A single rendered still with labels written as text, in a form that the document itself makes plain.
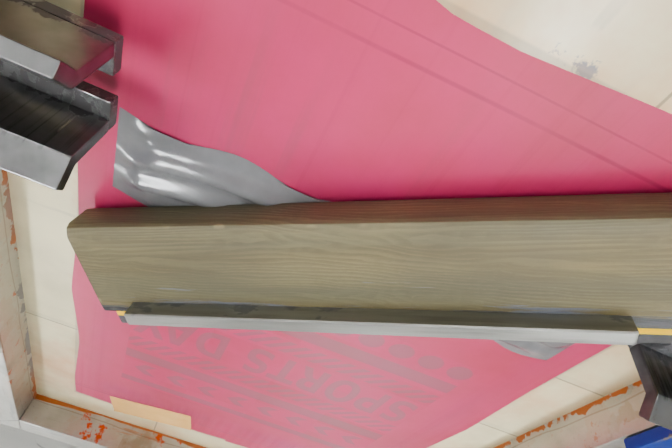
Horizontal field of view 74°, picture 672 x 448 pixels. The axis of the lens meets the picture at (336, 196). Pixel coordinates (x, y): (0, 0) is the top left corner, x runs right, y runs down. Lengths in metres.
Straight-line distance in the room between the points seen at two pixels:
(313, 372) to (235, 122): 0.28
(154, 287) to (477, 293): 0.22
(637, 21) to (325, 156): 0.16
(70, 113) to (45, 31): 0.05
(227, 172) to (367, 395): 0.29
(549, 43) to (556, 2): 0.02
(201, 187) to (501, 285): 0.19
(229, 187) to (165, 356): 0.28
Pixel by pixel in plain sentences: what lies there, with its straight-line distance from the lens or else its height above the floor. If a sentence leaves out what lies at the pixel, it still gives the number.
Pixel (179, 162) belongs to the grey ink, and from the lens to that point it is 0.29.
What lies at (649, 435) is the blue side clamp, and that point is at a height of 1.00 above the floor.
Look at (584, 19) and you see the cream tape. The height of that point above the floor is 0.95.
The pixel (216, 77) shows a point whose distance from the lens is 0.25.
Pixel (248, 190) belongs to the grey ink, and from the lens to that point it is 0.28.
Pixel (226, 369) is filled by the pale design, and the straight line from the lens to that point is 0.51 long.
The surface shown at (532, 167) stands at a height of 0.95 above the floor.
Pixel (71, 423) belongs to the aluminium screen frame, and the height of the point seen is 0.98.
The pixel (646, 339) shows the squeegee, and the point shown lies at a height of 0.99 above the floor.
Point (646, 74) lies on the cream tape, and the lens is 0.25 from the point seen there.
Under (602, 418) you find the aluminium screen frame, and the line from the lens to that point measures 0.48.
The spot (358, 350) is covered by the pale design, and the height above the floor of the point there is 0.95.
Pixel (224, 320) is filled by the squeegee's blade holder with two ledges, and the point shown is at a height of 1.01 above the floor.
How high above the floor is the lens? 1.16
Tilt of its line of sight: 48 degrees down
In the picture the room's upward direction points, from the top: 167 degrees counter-clockwise
